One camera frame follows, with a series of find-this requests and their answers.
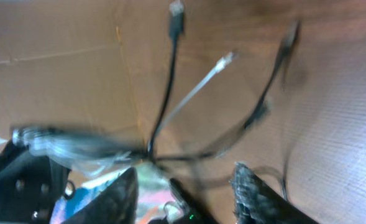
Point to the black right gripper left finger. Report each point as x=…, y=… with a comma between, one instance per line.
x=117, y=204

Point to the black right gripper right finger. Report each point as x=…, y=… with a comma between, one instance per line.
x=257, y=203

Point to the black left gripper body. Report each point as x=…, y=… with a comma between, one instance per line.
x=29, y=185

